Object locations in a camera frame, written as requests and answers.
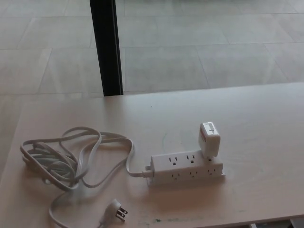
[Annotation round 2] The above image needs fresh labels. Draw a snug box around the white charger adapter plug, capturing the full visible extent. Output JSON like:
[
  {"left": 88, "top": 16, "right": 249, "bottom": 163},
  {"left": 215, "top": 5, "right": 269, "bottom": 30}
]
[{"left": 198, "top": 121, "right": 222, "bottom": 162}]

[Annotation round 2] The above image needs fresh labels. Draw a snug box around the white flat power cord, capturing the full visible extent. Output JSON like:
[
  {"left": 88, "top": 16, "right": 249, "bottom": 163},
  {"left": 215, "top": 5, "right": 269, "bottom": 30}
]
[{"left": 19, "top": 126, "right": 149, "bottom": 228}]

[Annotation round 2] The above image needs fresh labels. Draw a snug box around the black vertical post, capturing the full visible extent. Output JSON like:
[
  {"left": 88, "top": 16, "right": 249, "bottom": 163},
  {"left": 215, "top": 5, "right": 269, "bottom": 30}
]
[{"left": 89, "top": 0, "right": 124, "bottom": 97}]

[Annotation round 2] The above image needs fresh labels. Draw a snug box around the white power strip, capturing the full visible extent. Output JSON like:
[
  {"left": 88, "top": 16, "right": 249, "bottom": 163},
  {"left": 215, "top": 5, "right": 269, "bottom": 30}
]
[{"left": 142, "top": 150, "right": 227, "bottom": 188}]

